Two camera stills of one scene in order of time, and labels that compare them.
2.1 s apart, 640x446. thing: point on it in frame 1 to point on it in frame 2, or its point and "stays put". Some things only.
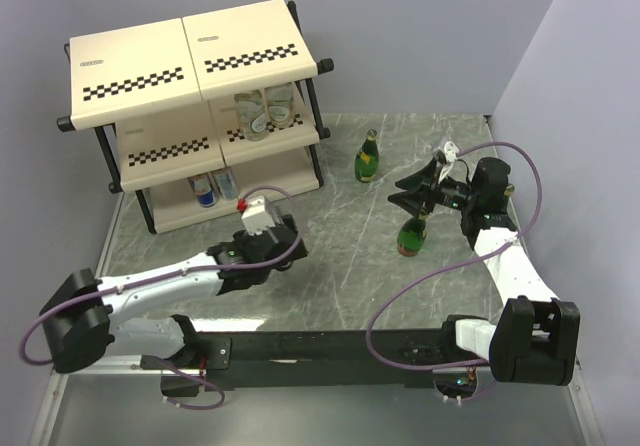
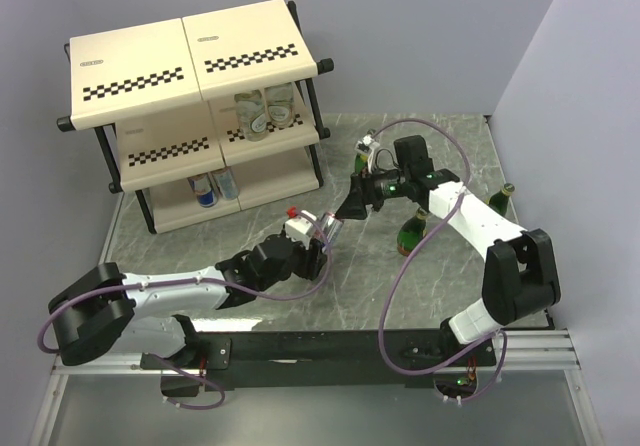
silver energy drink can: x=226 y=182 stays put
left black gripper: x=296 y=253 to x=310 y=266
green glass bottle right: x=510 y=188 stays put
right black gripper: x=428 y=190 to x=362 y=193
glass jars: x=251 y=114 stays put
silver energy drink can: x=203 y=190 stays put
